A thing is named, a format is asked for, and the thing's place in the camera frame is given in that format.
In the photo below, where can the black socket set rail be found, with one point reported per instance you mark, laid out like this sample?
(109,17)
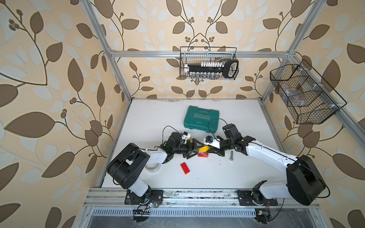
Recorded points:
(228,69)

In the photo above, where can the green tool case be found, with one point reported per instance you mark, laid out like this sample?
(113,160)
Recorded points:
(201,119)

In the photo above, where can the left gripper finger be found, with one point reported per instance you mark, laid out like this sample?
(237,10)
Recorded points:
(196,144)
(190,153)

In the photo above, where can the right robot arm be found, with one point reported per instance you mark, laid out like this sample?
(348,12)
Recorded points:
(303,181)

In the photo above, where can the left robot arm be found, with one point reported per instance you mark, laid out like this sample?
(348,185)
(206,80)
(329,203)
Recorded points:
(126,167)

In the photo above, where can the back wire basket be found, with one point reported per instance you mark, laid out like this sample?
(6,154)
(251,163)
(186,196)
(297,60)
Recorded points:
(197,55)

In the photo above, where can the clear plastic bag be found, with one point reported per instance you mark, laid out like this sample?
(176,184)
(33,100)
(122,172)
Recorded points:
(293,97)

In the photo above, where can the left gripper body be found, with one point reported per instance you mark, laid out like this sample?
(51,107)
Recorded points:
(182,148)

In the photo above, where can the steel hex bolt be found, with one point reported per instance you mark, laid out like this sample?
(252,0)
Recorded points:
(231,156)

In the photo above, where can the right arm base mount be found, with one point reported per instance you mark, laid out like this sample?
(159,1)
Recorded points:
(254,198)

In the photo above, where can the right wire basket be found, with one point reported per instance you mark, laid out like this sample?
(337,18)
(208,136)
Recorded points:
(309,96)

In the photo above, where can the clear tape roll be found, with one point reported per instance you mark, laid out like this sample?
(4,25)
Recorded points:
(152,168)

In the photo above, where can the wire basket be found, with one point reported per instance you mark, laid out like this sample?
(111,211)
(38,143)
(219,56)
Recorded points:
(197,55)
(309,96)

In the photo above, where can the yellow lego brick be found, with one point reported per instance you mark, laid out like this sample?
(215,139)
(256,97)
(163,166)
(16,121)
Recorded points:
(204,149)

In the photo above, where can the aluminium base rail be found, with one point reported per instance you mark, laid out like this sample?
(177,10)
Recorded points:
(189,198)

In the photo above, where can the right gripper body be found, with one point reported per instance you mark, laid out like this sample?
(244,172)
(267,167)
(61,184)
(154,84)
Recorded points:
(226,144)

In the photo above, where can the red lego brick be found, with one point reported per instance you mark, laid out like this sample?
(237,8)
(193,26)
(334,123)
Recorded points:
(185,168)
(203,154)

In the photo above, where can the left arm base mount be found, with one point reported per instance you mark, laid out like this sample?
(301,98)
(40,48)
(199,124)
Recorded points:
(154,197)

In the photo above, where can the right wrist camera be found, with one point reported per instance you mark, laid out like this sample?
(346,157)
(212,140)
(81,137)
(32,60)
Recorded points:
(212,142)

